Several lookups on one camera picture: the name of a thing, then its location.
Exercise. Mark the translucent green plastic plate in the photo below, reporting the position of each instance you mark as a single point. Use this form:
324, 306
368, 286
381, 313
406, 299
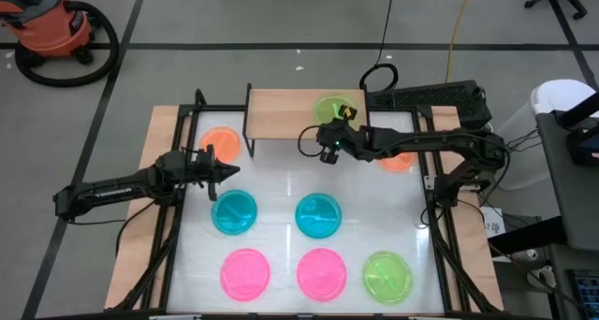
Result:
388, 278
325, 109

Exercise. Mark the black aluminium table frame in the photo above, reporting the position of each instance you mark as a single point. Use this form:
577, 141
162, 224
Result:
220, 108

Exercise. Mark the black desk device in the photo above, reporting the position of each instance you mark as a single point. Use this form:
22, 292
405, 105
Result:
582, 147

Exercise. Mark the wooden shelf with black legs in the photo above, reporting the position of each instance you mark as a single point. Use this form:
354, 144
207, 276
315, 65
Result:
281, 114

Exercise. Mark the dark grey desk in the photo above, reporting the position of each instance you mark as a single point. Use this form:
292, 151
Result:
575, 193

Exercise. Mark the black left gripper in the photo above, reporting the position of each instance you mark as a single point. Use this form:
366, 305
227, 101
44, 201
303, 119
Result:
206, 178

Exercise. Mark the translucent cyan plastic plate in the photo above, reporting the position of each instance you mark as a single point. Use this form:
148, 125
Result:
234, 212
318, 215

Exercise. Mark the white waste bin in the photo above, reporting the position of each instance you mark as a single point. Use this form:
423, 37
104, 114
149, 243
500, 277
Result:
557, 95

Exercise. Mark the wooden base board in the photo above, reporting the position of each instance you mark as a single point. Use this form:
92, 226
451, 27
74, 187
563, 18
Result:
135, 264

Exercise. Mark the translucent orange plastic plate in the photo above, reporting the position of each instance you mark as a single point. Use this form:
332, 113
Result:
398, 163
224, 142

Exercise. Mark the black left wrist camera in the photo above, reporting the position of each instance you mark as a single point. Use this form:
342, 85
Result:
204, 160

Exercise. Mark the translucent pink plastic plate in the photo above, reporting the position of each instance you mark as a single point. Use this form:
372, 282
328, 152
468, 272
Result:
244, 275
322, 275

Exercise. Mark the white paper note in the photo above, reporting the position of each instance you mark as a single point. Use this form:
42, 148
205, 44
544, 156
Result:
493, 222

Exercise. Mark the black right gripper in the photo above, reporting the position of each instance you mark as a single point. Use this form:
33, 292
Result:
344, 135

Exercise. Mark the orange shop vacuum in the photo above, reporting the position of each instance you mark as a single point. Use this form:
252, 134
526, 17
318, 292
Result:
51, 25
115, 46

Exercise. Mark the computer keyboard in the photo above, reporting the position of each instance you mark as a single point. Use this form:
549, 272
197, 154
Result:
587, 292

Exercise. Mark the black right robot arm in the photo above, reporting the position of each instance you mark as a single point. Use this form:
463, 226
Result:
444, 140

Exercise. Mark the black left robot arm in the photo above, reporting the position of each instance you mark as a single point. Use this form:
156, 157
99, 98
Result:
112, 189

